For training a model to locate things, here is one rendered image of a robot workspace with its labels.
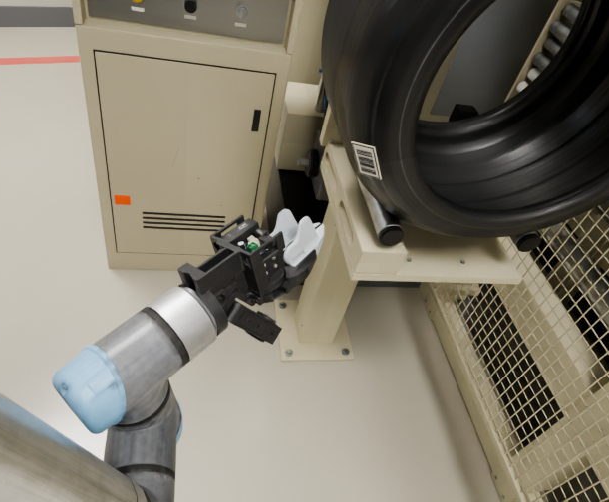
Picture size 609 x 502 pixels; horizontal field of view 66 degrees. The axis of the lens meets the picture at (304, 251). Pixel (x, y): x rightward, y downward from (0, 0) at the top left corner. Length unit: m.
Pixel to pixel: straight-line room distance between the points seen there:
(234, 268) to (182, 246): 1.27
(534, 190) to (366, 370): 0.98
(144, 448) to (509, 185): 0.80
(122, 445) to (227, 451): 0.99
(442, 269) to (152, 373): 0.64
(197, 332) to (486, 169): 0.74
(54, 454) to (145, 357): 0.14
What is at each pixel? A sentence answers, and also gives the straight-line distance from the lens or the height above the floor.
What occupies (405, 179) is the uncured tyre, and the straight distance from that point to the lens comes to 0.71.
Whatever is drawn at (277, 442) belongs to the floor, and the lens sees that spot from 1.55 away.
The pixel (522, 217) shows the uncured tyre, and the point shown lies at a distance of 0.86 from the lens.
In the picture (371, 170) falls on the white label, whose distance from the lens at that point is 0.71.
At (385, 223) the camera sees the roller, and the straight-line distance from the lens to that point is 0.82.
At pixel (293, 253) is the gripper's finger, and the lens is 0.58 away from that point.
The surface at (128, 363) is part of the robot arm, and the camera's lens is 0.48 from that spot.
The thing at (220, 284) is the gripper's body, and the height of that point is 1.02.
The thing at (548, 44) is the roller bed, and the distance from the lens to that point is 1.33.
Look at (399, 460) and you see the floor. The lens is 1.64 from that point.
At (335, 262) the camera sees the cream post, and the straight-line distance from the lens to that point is 1.41.
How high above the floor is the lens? 1.42
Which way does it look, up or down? 44 degrees down
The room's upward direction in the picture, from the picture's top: 16 degrees clockwise
